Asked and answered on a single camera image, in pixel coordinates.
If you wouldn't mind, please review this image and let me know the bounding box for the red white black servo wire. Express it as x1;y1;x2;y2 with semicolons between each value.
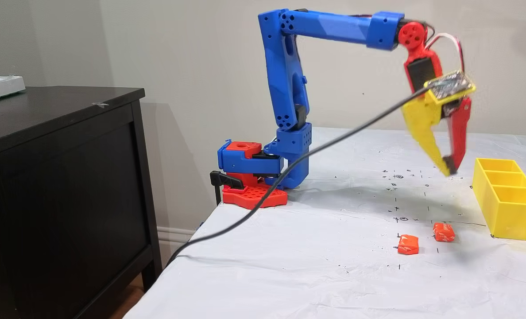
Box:
425;32;466;74

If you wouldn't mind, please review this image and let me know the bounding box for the camera circuit board yellow mount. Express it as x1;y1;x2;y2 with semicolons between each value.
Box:
424;70;476;106

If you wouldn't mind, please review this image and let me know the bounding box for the black table clamp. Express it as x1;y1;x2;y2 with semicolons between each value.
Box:
209;170;246;206

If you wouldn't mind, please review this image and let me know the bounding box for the black USB cable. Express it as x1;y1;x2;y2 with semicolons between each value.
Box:
162;86;432;270

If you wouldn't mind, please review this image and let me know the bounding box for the black wooden dresser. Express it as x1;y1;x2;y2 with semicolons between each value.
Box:
0;86;163;319

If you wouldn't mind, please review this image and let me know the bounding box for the white plastic table cover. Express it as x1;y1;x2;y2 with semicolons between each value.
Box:
124;127;526;319

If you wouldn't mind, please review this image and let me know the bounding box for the yellow three-compartment box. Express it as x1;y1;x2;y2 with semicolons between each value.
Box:
472;158;526;242

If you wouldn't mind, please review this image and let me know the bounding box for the orange wrapped Starburst candy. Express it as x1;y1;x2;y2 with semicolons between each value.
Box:
397;234;420;256
433;222;456;242

